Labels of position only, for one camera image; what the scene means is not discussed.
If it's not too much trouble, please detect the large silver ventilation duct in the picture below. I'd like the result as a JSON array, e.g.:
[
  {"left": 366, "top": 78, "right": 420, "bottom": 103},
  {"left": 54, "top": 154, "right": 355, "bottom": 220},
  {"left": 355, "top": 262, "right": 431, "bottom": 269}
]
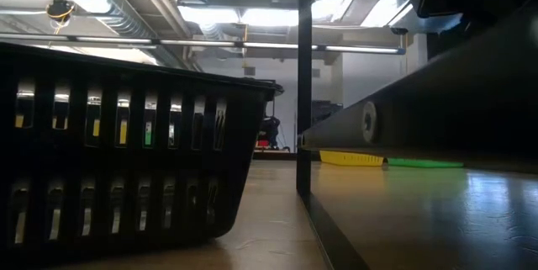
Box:
[{"left": 29, "top": 0, "right": 203, "bottom": 73}]

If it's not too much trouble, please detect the yellow black cord reel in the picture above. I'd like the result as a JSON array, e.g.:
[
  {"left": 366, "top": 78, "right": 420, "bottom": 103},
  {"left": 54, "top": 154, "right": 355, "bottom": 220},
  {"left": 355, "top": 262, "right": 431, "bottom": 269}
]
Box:
[{"left": 45, "top": 0, "right": 76, "bottom": 35}]

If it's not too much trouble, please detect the black plastic basket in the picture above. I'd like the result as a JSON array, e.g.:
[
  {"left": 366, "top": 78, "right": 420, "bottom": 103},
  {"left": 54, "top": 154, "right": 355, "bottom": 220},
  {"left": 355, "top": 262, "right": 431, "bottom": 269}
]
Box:
[{"left": 0, "top": 41, "right": 286, "bottom": 262}]

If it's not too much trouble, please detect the black metal table frame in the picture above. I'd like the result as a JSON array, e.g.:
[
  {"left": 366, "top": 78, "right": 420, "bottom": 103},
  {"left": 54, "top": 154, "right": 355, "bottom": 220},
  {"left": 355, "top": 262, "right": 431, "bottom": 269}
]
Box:
[{"left": 251, "top": 150, "right": 298, "bottom": 161}]

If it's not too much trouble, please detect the bright ceiling light panel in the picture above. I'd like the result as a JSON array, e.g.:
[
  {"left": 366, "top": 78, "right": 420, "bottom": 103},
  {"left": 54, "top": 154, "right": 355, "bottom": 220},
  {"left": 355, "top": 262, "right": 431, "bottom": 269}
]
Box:
[{"left": 176, "top": 4, "right": 299, "bottom": 28}]

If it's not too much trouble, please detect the long ceiling light bar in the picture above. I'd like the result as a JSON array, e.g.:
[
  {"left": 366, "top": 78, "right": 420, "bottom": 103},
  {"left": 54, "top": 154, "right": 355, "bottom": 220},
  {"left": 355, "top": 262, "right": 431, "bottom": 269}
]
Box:
[{"left": 0, "top": 32, "right": 407, "bottom": 56}]

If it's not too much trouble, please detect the black shelf side frame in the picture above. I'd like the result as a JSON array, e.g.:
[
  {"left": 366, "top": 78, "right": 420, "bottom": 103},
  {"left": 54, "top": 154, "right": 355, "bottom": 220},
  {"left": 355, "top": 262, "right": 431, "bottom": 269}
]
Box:
[{"left": 295, "top": 0, "right": 372, "bottom": 270}]

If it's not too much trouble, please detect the black background cabinet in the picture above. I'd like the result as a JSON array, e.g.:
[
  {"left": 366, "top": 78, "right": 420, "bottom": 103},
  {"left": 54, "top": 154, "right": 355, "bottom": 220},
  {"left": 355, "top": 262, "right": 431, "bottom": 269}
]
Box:
[{"left": 312, "top": 99, "right": 344, "bottom": 127}]

